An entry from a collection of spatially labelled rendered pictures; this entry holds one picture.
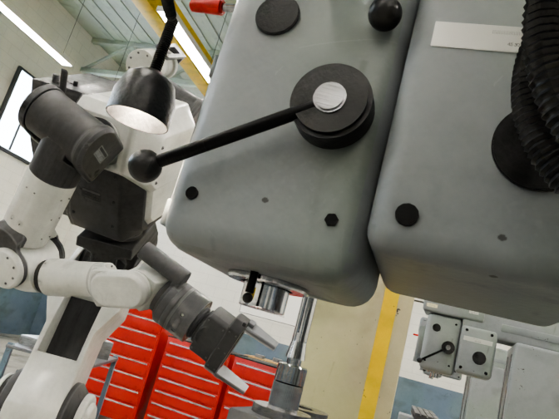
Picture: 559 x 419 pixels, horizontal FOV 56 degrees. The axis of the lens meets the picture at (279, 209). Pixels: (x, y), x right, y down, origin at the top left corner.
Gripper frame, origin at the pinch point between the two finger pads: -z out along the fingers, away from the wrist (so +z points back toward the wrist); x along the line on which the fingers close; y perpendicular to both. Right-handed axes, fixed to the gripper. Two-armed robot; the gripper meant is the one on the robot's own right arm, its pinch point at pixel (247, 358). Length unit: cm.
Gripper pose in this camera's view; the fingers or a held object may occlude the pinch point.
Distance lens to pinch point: 96.0
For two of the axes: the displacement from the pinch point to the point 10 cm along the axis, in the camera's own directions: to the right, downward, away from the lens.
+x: 5.1, -8.1, -3.0
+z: -8.1, -5.6, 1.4
